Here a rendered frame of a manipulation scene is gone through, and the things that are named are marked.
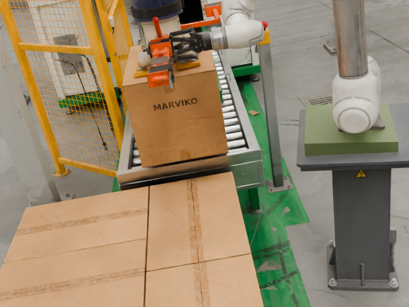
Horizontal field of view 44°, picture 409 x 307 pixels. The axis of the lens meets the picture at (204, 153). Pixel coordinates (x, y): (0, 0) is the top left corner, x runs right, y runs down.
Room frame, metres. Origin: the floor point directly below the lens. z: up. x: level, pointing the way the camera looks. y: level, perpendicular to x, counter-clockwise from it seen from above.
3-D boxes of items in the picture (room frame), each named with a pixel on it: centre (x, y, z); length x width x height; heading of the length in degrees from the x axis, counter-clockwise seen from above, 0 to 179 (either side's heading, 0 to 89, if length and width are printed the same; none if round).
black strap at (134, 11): (2.27, 0.09, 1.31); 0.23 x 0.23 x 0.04
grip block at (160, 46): (2.02, 0.09, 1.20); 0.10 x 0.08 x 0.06; 89
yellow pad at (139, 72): (2.27, 0.18, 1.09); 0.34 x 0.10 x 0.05; 179
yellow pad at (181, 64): (2.26, -0.01, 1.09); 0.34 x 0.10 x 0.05; 179
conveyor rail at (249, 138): (3.28, -0.26, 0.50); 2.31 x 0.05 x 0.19; 179
